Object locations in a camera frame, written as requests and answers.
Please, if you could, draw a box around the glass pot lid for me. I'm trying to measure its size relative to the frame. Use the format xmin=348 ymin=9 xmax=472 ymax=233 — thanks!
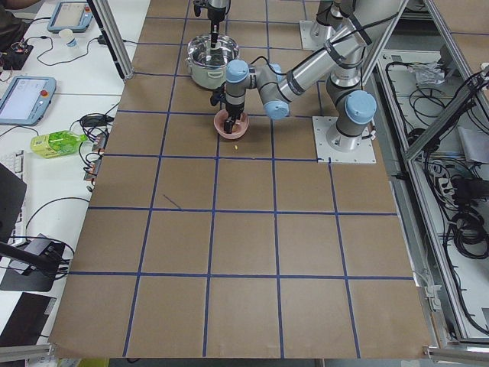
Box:
xmin=187 ymin=34 xmax=240 ymax=68

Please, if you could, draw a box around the white cooking pot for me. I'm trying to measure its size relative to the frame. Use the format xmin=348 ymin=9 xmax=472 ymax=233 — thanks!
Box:
xmin=186 ymin=34 xmax=239 ymax=89

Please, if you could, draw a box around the pink bowl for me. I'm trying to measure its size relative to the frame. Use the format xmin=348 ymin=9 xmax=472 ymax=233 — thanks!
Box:
xmin=213 ymin=109 xmax=249 ymax=140

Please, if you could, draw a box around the upper blue teach pendant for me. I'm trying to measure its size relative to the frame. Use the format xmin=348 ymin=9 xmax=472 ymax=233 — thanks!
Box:
xmin=47 ymin=1 xmax=93 ymax=34

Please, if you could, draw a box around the blue teach pendant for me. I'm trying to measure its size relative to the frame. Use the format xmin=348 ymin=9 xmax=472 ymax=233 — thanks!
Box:
xmin=47 ymin=1 xmax=93 ymax=34
xmin=0 ymin=76 xmax=57 ymax=126

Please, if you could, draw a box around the paper cup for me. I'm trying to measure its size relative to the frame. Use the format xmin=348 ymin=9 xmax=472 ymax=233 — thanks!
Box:
xmin=58 ymin=28 xmax=78 ymax=47

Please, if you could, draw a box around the lower blue teach pendant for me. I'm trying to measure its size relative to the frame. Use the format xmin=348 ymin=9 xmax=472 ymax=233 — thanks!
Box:
xmin=0 ymin=76 xmax=57 ymax=126

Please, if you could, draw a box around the white keyboard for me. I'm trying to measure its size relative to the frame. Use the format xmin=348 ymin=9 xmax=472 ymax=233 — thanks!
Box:
xmin=1 ymin=150 xmax=26 ymax=182

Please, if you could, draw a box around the black monitor stand base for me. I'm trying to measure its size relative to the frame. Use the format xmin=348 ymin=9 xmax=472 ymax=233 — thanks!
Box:
xmin=1 ymin=268 xmax=56 ymax=292

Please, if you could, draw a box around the aluminium frame post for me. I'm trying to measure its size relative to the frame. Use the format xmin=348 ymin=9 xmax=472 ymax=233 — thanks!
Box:
xmin=87 ymin=0 xmax=134 ymax=80

